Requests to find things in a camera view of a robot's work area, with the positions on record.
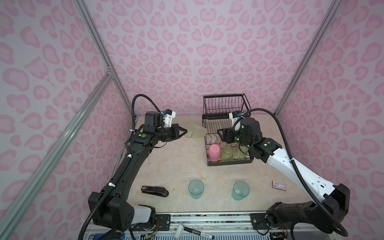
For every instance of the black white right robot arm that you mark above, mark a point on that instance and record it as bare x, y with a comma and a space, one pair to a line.
329, 203

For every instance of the black marker pen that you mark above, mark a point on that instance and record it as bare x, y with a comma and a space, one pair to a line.
181, 228

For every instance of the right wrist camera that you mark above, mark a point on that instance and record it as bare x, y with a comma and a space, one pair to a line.
234, 116

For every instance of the black wire dish rack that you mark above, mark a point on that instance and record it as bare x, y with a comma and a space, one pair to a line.
216, 116

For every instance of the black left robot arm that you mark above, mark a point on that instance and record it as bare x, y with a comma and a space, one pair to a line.
110, 208

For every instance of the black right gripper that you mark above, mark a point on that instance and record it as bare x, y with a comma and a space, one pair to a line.
229, 130

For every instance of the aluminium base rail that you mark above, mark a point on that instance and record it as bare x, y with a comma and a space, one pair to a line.
225, 226

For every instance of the red white card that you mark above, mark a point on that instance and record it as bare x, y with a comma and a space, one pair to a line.
279, 185

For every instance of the yellow-green cup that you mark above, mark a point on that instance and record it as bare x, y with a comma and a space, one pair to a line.
194, 130

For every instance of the green cup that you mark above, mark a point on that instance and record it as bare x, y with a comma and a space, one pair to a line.
227, 154
241, 152

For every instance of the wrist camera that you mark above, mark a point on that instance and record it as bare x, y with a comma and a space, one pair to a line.
234, 116
168, 116

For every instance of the teal cup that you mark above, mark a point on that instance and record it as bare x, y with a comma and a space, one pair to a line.
240, 190
196, 188

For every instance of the black stapler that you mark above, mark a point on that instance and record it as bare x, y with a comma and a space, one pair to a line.
156, 191

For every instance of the pink cup front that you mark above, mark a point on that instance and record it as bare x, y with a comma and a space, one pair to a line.
214, 153

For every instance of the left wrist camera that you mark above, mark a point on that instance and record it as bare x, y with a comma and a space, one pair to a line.
168, 116

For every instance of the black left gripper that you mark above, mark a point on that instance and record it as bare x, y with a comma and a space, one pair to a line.
174, 128

